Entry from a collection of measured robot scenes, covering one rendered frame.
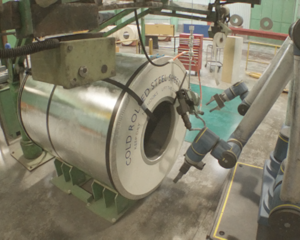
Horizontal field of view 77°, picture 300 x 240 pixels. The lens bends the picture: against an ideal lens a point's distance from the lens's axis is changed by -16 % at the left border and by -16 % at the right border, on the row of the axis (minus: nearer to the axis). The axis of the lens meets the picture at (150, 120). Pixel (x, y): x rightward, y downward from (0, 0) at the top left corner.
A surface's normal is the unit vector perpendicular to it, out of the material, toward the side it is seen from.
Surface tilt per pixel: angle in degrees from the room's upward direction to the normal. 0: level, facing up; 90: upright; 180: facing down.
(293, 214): 84
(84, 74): 90
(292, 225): 90
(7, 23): 90
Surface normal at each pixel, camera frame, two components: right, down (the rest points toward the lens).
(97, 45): 0.84, 0.23
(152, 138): -0.33, -0.50
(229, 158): -0.55, 0.36
